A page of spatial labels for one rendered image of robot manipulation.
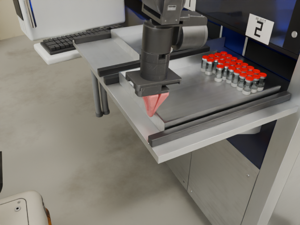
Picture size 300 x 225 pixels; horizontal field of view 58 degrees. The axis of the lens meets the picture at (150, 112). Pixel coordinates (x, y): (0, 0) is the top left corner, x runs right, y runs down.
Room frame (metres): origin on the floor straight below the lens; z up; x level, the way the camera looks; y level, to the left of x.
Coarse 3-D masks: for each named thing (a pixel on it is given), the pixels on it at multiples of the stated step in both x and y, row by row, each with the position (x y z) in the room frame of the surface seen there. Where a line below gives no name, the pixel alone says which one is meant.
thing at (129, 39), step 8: (112, 32) 1.01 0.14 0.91; (120, 32) 1.04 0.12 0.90; (128, 32) 1.06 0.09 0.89; (136, 32) 1.07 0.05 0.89; (120, 40) 0.94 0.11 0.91; (128, 40) 1.00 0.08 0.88; (136, 40) 1.00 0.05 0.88; (208, 40) 0.92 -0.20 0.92; (216, 40) 0.93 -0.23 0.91; (224, 40) 0.95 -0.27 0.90; (128, 48) 0.88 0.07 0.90; (136, 48) 0.93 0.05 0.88; (192, 48) 0.89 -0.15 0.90; (136, 56) 0.82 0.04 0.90
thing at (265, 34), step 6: (252, 18) 0.75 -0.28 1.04; (258, 18) 0.73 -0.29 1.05; (252, 24) 0.75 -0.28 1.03; (258, 24) 0.73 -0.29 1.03; (264, 24) 0.71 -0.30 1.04; (270, 24) 0.70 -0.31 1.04; (246, 30) 0.76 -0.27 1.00; (252, 30) 0.74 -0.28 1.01; (258, 30) 0.72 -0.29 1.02; (264, 30) 0.71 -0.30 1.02; (270, 30) 0.69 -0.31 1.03; (252, 36) 0.74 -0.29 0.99; (264, 36) 0.70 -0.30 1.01; (270, 36) 0.69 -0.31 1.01; (264, 42) 0.70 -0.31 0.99
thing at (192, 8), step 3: (186, 0) 1.04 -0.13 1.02; (189, 0) 1.03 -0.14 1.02; (192, 0) 1.01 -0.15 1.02; (195, 0) 0.99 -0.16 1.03; (186, 3) 1.04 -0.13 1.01; (192, 3) 1.01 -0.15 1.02; (195, 3) 0.99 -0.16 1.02; (186, 6) 1.04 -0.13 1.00; (192, 6) 1.01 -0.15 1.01; (195, 6) 0.99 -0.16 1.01; (189, 9) 1.02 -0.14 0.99; (192, 9) 1.00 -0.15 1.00
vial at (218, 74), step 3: (219, 66) 0.69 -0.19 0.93; (222, 66) 0.69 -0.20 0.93; (216, 69) 0.69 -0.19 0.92; (219, 69) 0.68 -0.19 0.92; (222, 69) 0.68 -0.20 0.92; (216, 72) 0.69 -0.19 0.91; (219, 72) 0.68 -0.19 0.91; (222, 72) 0.68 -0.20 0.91; (216, 75) 0.69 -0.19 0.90; (219, 75) 0.68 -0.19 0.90; (222, 75) 0.69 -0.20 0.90; (216, 78) 0.68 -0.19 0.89; (219, 78) 0.68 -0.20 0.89; (216, 81) 0.68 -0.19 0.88; (219, 81) 0.68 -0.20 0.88
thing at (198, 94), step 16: (176, 64) 0.76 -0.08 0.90; (192, 64) 0.79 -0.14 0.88; (192, 80) 0.69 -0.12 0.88; (208, 80) 0.69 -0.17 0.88; (224, 80) 0.69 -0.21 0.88; (176, 96) 0.60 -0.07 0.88; (192, 96) 0.60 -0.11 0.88; (208, 96) 0.60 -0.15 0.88; (224, 96) 0.60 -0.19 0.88; (240, 96) 0.60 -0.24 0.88; (256, 96) 0.57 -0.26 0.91; (160, 112) 0.53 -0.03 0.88; (176, 112) 0.53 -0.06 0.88; (192, 112) 0.53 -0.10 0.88; (208, 112) 0.50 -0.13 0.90; (160, 128) 0.46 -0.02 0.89
